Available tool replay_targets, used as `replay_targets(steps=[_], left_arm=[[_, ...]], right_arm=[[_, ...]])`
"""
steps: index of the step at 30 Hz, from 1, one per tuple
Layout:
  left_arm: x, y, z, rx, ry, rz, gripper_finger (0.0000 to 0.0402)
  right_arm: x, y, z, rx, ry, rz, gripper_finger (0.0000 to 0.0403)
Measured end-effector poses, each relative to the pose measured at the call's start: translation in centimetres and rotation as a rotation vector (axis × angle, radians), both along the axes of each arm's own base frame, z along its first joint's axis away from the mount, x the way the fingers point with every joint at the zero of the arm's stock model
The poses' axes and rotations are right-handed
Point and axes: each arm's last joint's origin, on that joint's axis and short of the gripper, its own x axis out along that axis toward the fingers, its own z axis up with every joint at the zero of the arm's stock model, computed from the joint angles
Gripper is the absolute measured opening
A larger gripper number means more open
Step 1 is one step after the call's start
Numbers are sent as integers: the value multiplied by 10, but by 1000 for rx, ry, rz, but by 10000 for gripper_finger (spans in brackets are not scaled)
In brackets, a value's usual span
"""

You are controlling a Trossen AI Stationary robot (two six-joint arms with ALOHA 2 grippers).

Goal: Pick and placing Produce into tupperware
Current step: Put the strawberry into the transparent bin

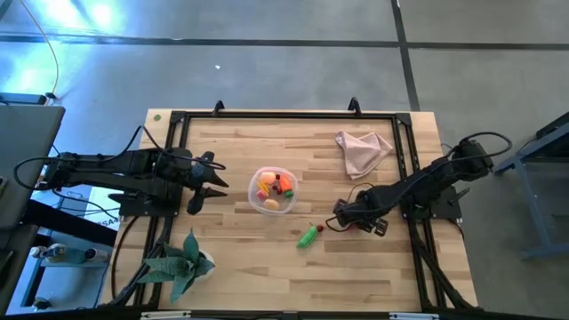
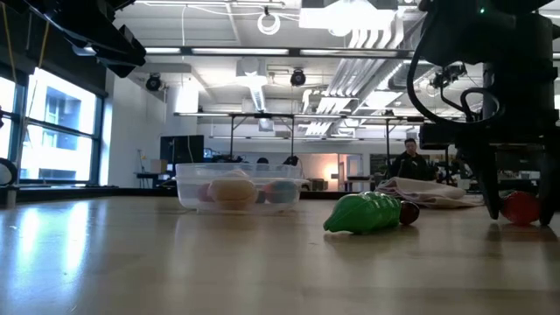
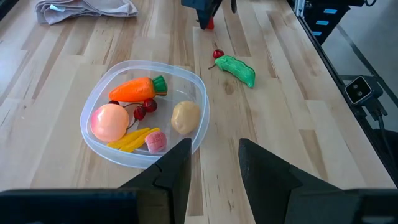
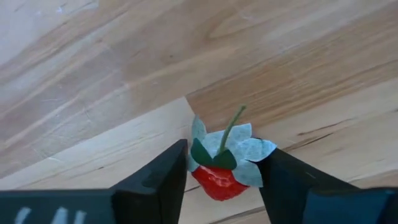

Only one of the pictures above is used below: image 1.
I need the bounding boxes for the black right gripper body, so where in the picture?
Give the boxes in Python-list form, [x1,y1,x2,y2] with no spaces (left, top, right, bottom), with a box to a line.
[344,185,393,222]

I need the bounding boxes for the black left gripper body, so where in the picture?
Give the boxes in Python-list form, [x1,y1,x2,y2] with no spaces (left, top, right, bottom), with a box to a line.
[170,148,211,200]

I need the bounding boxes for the clear plastic tupperware container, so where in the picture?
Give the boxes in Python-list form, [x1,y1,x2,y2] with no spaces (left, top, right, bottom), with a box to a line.
[246,165,301,217]

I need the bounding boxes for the beige cloth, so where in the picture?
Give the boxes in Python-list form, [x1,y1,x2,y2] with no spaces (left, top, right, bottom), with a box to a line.
[334,130,395,180]

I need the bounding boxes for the green plant in white pot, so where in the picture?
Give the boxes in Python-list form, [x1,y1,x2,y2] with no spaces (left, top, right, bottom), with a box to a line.
[136,228,218,305]

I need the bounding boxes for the grey desk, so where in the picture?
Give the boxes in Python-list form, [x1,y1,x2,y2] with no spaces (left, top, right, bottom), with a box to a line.
[0,104,67,230]

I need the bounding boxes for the black flat device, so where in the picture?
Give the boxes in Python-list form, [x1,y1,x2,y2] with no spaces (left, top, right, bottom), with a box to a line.
[0,92,49,107]

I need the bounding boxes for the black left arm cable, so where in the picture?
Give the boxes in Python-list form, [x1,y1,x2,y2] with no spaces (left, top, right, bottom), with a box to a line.
[12,124,228,210]

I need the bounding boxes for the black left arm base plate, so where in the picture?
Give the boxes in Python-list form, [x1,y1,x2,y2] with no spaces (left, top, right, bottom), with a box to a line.
[108,192,182,219]

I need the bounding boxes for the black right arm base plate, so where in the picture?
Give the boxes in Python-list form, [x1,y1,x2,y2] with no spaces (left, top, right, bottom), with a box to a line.
[401,185,471,221]

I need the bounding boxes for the black aluminium table frame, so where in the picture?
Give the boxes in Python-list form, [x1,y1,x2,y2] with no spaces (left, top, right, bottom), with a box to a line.
[104,96,479,315]

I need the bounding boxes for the silver metal bracket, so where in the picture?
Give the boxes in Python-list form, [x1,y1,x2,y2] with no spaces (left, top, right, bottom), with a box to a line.
[140,310,193,320]
[389,311,441,320]

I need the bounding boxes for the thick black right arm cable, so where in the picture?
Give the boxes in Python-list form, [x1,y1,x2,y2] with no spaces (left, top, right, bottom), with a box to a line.
[439,131,514,162]

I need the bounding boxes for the blue-grey metal table frame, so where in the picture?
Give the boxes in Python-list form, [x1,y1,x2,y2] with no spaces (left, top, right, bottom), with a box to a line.
[493,111,569,261]

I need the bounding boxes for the yellow cable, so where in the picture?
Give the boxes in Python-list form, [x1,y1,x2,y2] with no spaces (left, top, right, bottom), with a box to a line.
[17,0,60,97]

